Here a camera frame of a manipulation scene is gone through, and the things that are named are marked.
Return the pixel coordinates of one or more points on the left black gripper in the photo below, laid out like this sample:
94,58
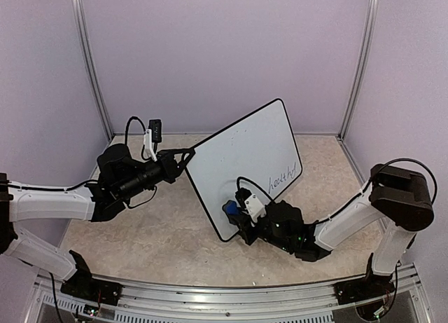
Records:
172,172

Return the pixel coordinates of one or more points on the black whiteboard eraser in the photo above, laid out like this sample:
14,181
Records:
230,207

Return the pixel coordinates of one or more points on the front aluminium rail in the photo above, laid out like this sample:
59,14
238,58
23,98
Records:
312,302

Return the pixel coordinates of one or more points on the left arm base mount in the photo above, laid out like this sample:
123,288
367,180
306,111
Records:
91,289

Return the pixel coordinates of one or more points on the left aluminium corner post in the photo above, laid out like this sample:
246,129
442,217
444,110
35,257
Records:
86,51

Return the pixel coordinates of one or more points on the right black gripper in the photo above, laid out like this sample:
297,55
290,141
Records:
242,223

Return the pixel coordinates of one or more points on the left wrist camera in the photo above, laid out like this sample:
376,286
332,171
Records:
152,137

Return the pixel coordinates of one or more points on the aluminium corner post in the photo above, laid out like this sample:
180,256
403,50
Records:
366,41
86,51

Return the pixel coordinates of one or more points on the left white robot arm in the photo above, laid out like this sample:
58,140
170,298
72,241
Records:
121,177

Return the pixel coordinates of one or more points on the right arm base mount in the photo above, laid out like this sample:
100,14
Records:
363,288

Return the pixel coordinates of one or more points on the small whiteboard with wire stand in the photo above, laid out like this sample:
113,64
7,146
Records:
260,147

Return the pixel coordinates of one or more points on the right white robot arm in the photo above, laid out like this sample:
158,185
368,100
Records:
398,194

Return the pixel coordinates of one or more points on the right aluminium corner post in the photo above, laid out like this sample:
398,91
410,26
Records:
366,41

